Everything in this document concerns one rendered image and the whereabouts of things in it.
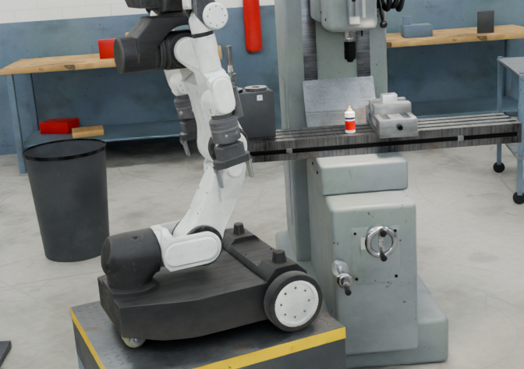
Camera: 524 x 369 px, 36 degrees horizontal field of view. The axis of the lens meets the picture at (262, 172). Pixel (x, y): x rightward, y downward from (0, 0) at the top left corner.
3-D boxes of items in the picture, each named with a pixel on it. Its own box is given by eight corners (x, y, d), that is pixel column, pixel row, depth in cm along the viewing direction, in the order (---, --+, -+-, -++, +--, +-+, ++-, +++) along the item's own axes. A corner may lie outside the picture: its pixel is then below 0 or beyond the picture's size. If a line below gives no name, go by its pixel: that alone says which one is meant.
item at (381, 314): (419, 351, 308) (417, 203, 292) (337, 358, 306) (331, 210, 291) (377, 273, 386) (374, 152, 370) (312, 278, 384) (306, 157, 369)
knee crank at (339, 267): (357, 295, 277) (356, 279, 276) (340, 296, 277) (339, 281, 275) (346, 271, 298) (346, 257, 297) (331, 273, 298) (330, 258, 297)
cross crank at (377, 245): (400, 260, 281) (400, 228, 278) (367, 263, 281) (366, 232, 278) (391, 245, 297) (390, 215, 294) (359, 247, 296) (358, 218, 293)
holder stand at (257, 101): (276, 136, 324) (274, 87, 319) (223, 142, 320) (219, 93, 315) (269, 130, 336) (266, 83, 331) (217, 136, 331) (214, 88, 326)
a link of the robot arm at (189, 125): (186, 143, 284) (176, 111, 280) (176, 139, 292) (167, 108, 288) (217, 130, 288) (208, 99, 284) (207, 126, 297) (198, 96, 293)
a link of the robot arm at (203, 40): (205, 73, 234) (189, 8, 228) (192, 71, 243) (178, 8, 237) (238, 63, 238) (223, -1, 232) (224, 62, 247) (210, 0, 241)
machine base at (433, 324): (449, 363, 318) (449, 317, 313) (300, 376, 316) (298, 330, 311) (386, 256, 434) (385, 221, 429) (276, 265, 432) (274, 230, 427)
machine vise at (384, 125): (418, 136, 309) (417, 108, 306) (379, 138, 309) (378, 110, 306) (401, 118, 343) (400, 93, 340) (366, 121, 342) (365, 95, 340)
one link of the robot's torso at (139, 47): (125, 76, 246) (118, 18, 241) (115, 72, 257) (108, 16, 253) (210, 66, 257) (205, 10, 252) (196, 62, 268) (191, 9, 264)
